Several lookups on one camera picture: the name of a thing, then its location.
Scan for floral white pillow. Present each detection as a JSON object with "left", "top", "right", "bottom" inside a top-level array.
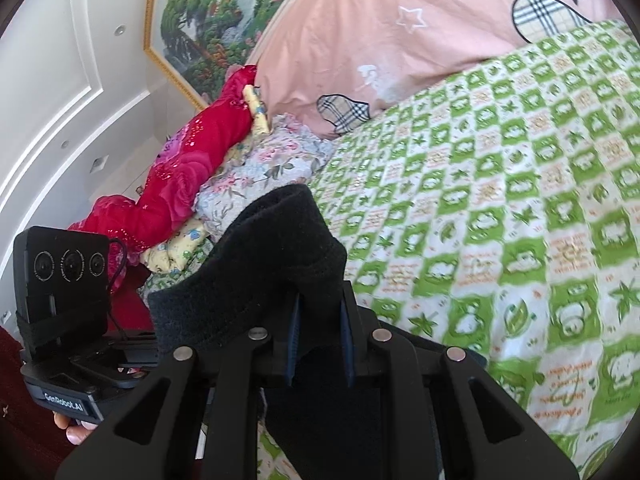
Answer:
[{"left": 193, "top": 114, "right": 335, "bottom": 240}]

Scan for green patterned bed sheet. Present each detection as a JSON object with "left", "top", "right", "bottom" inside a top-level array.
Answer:
[{"left": 139, "top": 18, "right": 640, "bottom": 480}]

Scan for pink quilt with hearts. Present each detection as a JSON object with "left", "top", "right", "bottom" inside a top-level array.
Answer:
[{"left": 256, "top": 0, "right": 618, "bottom": 138}]

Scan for black pants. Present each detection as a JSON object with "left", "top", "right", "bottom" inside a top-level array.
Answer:
[{"left": 149, "top": 184, "right": 382, "bottom": 479}]

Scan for landscape painting gold frame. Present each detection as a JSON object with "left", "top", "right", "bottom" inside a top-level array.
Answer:
[{"left": 143, "top": 0, "right": 295, "bottom": 110}]

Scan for red floral blanket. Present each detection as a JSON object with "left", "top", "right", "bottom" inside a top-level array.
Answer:
[{"left": 67, "top": 63, "right": 260, "bottom": 334}]

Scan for person's left hand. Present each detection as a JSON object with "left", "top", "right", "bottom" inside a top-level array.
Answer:
[{"left": 53, "top": 412, "right": 96, "bottom": 445}]

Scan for black camera box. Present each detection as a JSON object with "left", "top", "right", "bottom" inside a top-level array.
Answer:
[{"left": 13, "top": 226, "right": 110, "bottom": 362}]

